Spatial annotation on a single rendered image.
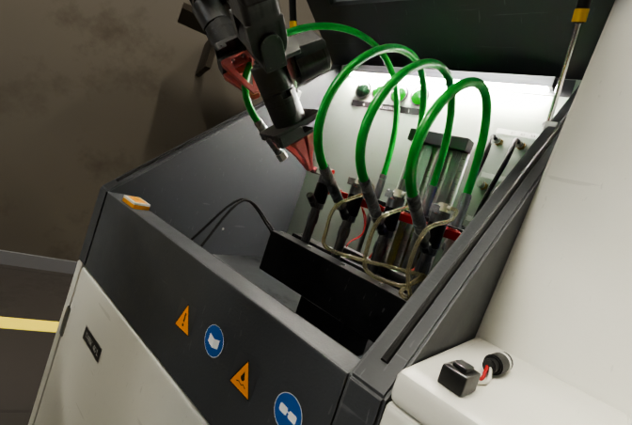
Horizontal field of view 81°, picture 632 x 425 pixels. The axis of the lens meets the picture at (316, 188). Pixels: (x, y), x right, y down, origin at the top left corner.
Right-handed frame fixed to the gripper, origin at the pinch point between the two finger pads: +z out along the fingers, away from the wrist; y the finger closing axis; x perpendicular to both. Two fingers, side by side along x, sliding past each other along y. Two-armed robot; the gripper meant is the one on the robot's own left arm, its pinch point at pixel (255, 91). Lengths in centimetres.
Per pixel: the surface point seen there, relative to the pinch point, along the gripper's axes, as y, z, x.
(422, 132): -27.3, 23.2, -10.4
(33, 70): 160, -125, 76
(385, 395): -36, 42, 10
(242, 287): -20.5, 28.9, 17.6
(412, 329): -33, 40, 5
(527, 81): -4, 24, -50
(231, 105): 193, -67, -19
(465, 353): -30, 46, 0
